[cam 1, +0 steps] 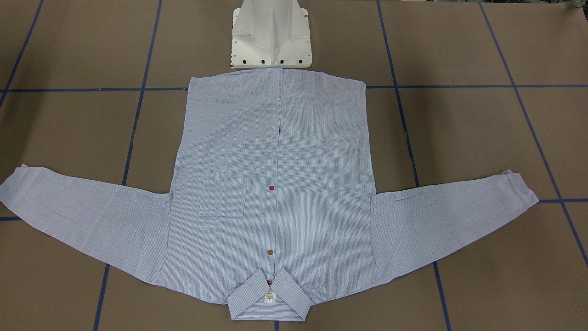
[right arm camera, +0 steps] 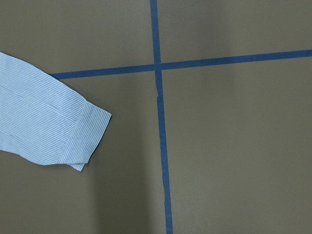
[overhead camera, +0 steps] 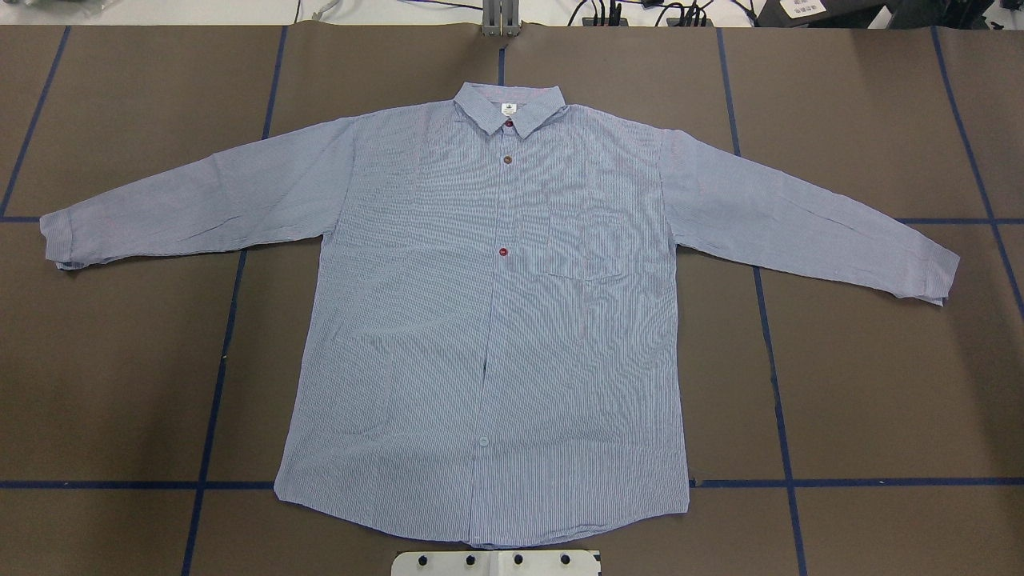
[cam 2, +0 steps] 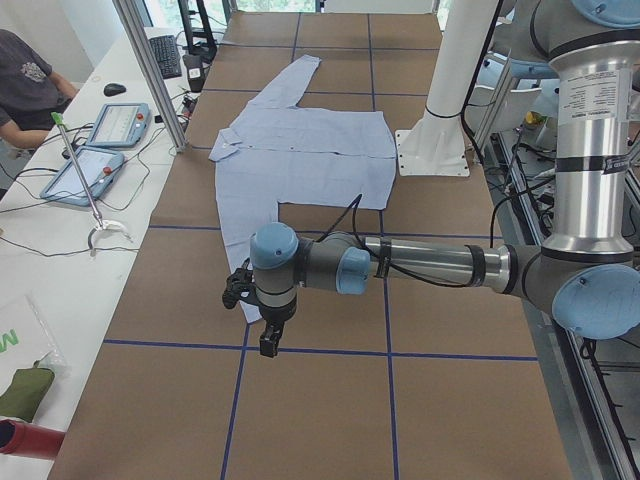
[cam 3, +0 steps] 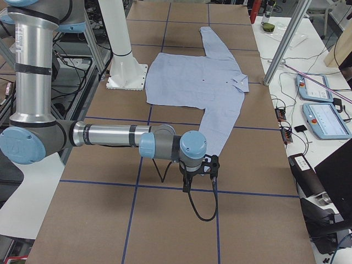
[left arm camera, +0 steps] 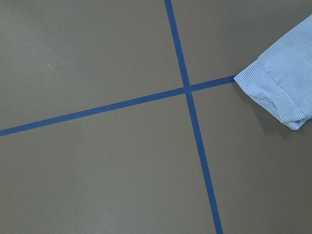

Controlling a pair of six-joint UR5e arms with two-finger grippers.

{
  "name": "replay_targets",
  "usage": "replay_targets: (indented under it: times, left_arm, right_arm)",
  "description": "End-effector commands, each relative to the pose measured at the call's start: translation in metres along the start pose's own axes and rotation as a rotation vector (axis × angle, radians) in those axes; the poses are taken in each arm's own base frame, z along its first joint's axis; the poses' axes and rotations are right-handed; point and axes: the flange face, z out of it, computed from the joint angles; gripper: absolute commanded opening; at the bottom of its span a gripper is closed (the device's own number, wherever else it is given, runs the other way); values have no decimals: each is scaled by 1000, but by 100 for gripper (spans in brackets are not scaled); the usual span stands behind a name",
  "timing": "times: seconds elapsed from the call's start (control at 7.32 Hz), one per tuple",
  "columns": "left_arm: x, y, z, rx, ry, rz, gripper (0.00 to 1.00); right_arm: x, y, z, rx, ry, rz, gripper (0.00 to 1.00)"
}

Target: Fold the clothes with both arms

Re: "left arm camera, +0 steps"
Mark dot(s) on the blue striped button shirt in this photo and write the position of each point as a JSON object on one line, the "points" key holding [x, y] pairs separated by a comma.
{"points": [[280, 80]]}

